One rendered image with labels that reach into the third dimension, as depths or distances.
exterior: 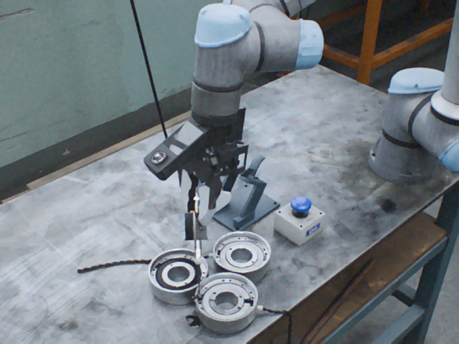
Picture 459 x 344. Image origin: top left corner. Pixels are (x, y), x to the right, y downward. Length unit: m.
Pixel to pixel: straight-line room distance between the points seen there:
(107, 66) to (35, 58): 0.36
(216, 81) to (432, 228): 0.93
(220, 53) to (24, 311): 0.56
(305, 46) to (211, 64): 0.14
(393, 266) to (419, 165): 0.30
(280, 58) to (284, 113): 0.67
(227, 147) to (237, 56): 0.16
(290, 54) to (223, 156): 0.19
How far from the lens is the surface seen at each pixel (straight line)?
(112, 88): 2.80
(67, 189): 1.31
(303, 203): 1.12
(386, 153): 1.31
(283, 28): 0.88
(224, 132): 0.93
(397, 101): 1.25
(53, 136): 2.73
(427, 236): 1.60
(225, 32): 0.82
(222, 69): 0.84
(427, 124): 1.19
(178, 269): 1.06
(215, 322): 0.96
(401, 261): 1.51
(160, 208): 1.22
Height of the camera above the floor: 1.58
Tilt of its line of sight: 37 degrees down
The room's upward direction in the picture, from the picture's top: straight up
